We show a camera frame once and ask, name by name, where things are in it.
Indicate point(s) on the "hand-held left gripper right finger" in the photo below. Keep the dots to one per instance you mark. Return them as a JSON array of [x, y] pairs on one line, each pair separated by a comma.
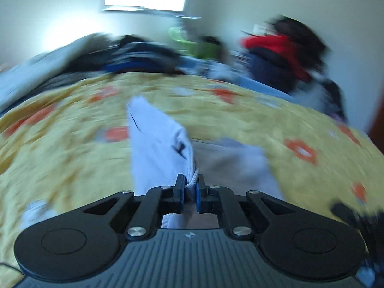
[[198, 195]]

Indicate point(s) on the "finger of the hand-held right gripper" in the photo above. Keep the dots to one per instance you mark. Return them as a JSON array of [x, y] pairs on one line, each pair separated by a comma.
[[345, 213]]

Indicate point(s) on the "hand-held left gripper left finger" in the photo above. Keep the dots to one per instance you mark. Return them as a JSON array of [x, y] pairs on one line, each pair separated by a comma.
[[181, 195]]

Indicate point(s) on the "beige cloth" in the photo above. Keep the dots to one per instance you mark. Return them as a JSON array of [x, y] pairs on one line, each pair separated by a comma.
[[228, 162]]

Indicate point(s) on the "white small garment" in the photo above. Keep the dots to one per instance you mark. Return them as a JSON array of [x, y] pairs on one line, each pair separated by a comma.
[[156, 144]]

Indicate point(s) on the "pile of dark clothes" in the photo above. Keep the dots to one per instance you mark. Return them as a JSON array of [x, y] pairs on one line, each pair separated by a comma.
[[141, 55]]

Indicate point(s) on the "yellow floral blanket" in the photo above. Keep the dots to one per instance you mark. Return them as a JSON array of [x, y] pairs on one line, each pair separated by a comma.
[[75, 144]]

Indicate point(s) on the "blue bed sheet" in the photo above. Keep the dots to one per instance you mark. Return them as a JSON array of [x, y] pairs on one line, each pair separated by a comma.
[[216, 69]]

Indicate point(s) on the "small white cloth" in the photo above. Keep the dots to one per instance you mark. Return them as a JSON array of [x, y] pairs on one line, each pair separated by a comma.
[[34, 214]]

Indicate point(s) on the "green object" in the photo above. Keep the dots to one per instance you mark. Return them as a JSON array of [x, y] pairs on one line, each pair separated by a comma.
[[192, 40]]

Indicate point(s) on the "light grey-blue bedding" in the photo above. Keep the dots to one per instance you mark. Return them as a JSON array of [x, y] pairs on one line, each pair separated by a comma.
[[45, 66]]

